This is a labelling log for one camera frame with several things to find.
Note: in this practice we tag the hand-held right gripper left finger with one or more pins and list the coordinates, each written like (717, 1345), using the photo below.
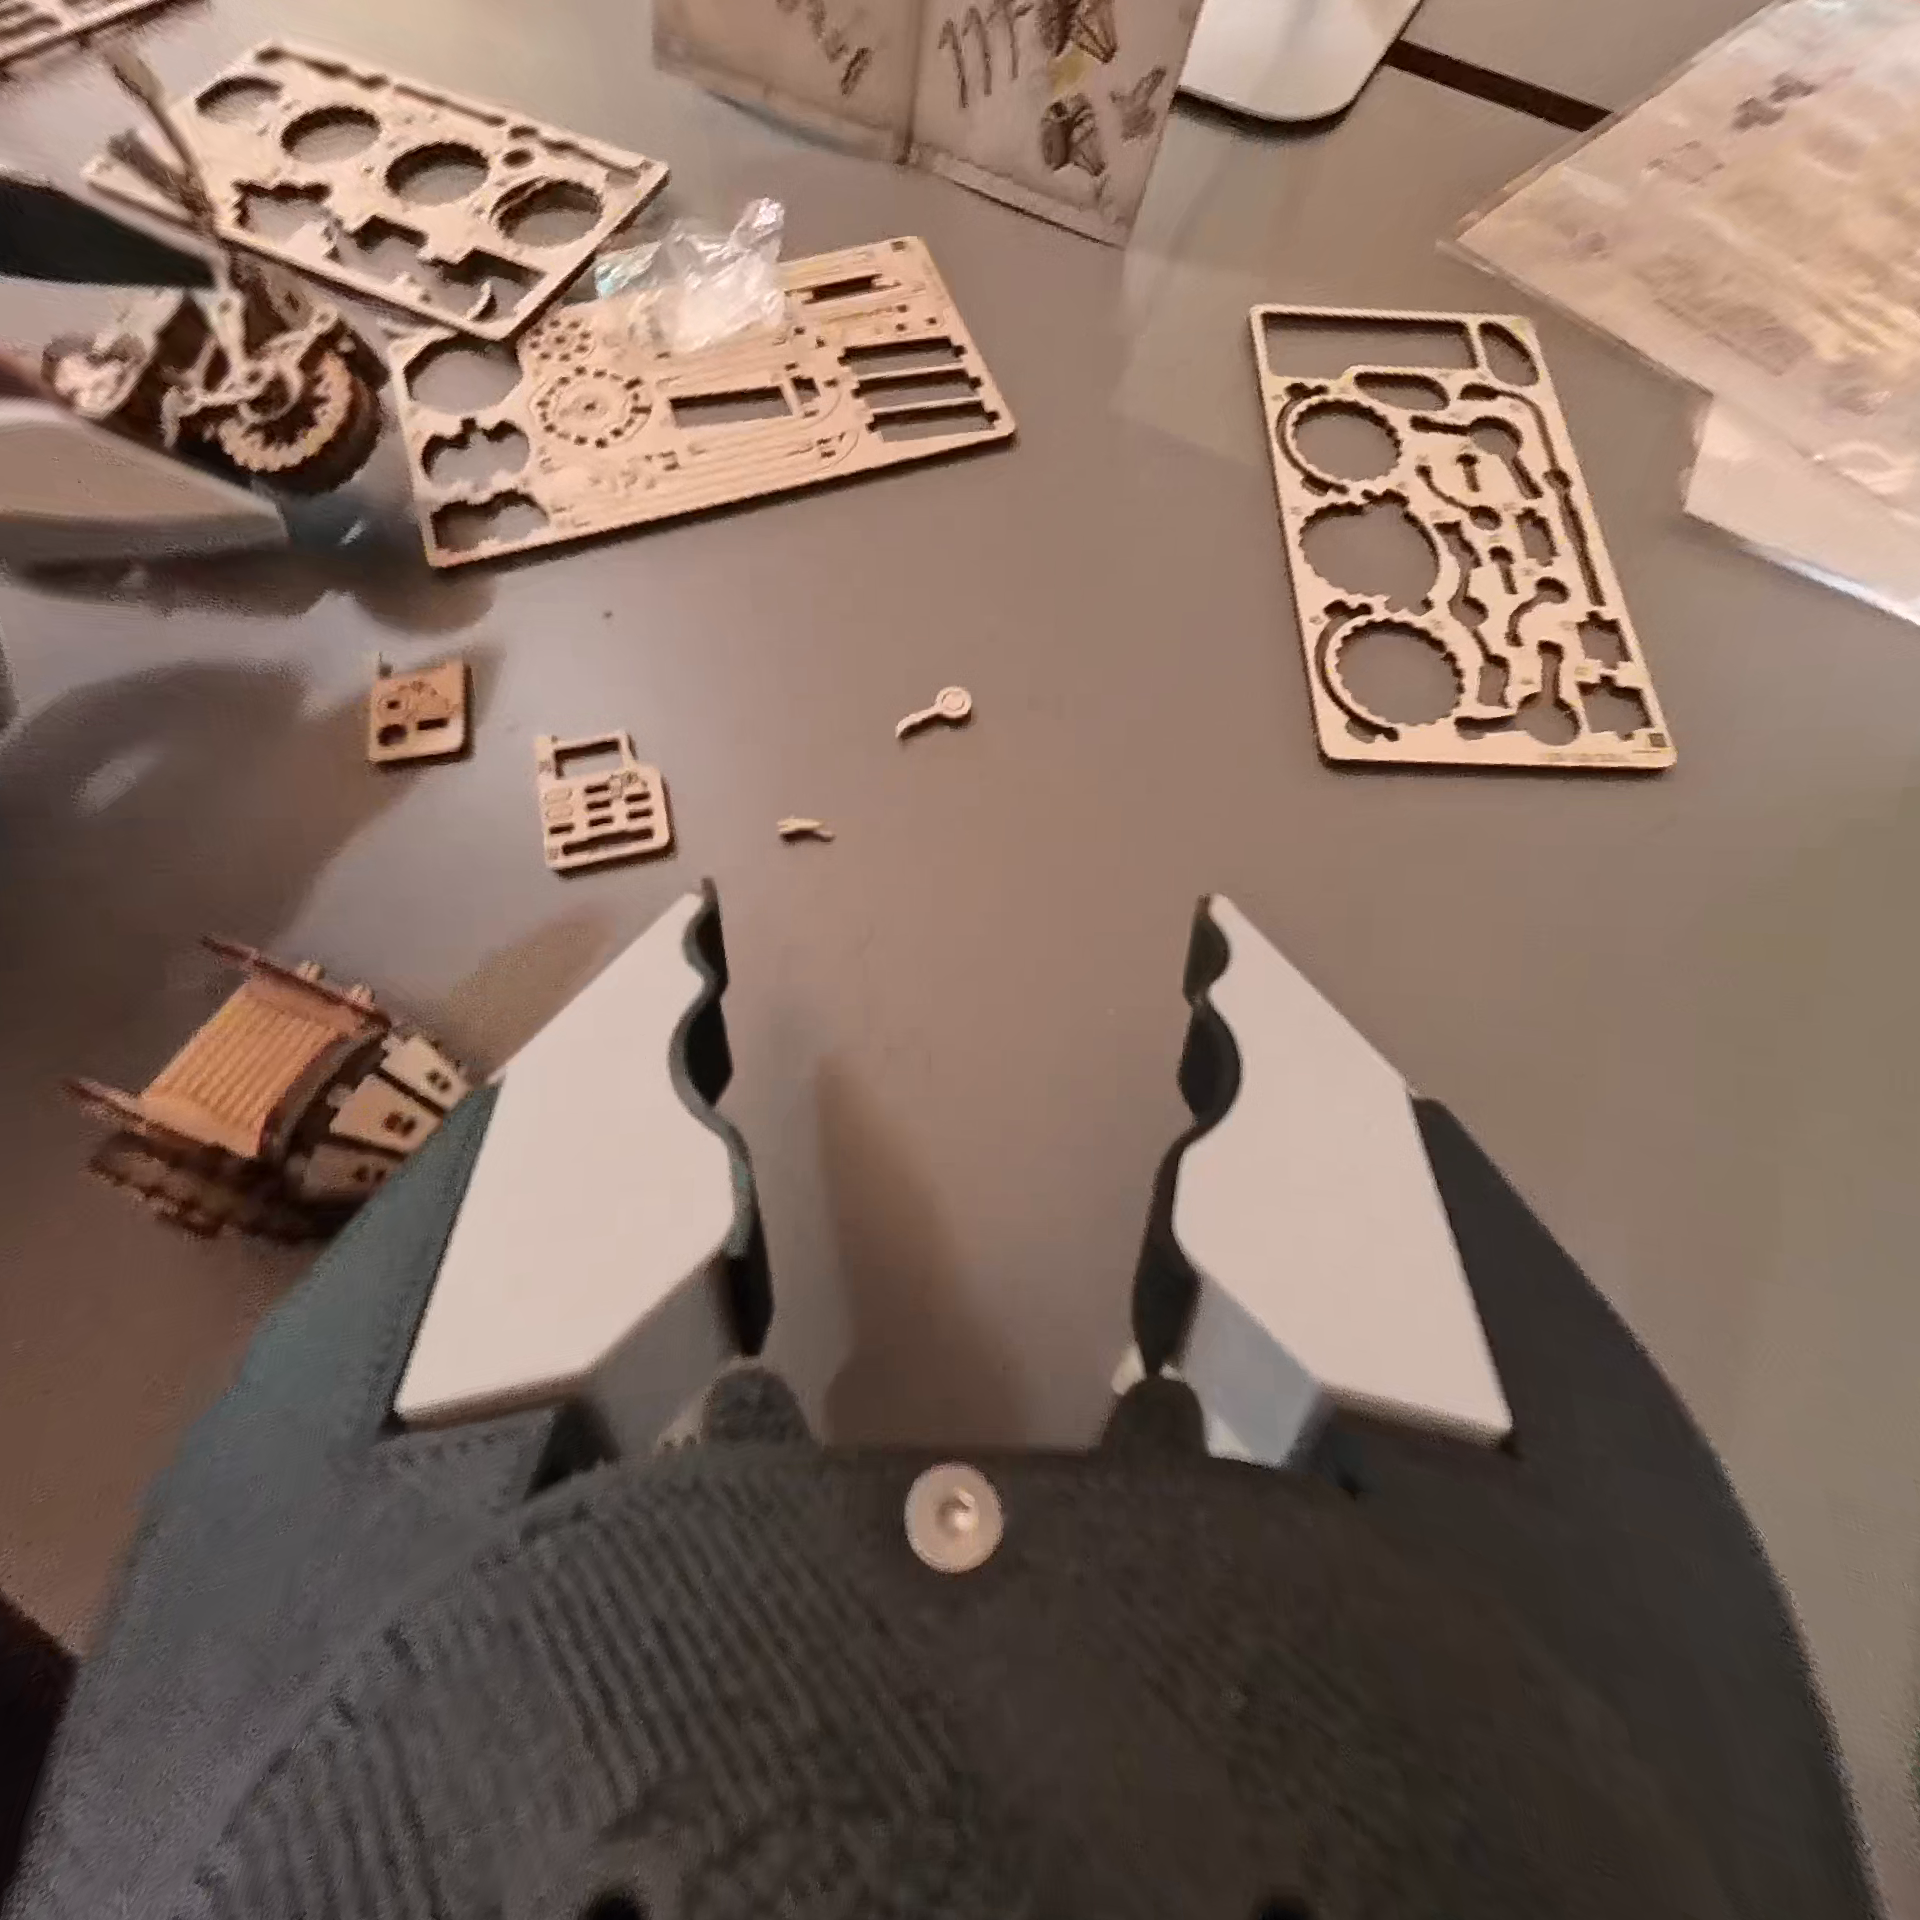
(570, 1202)

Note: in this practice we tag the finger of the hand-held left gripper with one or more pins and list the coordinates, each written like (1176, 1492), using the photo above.
(90, 242)
(120, 511)

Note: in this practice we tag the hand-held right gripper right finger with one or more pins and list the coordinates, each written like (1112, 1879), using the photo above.
(1319, 1202)

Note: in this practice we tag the wooden gear model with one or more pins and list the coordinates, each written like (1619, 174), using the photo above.
(283, 421)

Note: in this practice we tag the wooden sheet with round holes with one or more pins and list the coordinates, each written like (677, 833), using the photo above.
(627, 183)

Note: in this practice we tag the wooden sheet with rectangular slots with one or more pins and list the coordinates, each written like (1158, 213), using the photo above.
(704, 481)

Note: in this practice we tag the grey desk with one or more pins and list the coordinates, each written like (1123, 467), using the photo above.
(1049, 630)

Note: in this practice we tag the wooden box-shaped model part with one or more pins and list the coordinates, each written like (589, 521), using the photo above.
(240, 1051)

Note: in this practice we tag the small square wooden piece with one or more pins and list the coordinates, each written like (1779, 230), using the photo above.
(451, 692)

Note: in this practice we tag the small slotted wooden piece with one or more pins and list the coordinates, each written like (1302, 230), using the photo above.
(645, 780)

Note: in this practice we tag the key-shaped wooden piece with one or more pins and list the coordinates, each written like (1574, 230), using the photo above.
(918, 723)

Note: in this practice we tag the clear crumpled plastic bag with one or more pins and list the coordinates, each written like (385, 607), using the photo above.
(691, 278)

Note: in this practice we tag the wooden sheet with toothed holes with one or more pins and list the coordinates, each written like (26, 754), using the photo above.
(1559, 436)

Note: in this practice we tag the standing folded instruction booklet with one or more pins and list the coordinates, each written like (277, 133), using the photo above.
(1019, 121)

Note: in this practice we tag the clear sleeve with papers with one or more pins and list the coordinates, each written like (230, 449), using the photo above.
(1725, 225)

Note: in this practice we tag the white monitor stand base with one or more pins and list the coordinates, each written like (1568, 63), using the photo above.
(1290, 61)

